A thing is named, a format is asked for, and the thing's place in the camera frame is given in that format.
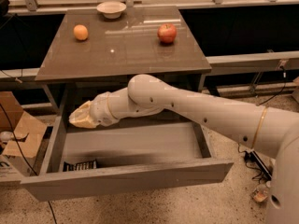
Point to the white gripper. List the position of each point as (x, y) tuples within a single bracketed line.
[(99, 110)]

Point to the red apple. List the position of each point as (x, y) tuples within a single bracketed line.
[(167, 33)]

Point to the grey counter cabinet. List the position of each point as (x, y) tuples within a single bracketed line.
[(119, 48)]

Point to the brown cardboard box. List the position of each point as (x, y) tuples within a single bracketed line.
[(21, 136)]

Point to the grey metal rail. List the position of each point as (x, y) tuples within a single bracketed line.
[(253, 63)]

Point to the black rxbar chocolate wrapper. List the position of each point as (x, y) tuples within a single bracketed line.
[(79, 166)]

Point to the white ceramic bowl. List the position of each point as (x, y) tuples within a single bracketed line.
[(111, 10)]

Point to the grey open drawer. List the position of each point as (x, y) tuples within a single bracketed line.
[(155, 152)]

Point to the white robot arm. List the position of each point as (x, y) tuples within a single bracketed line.
[(272, 132)]

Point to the black power strip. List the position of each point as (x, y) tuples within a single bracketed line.
[(254, 158)]

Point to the orange fruit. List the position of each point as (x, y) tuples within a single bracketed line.
[(80, 32)]

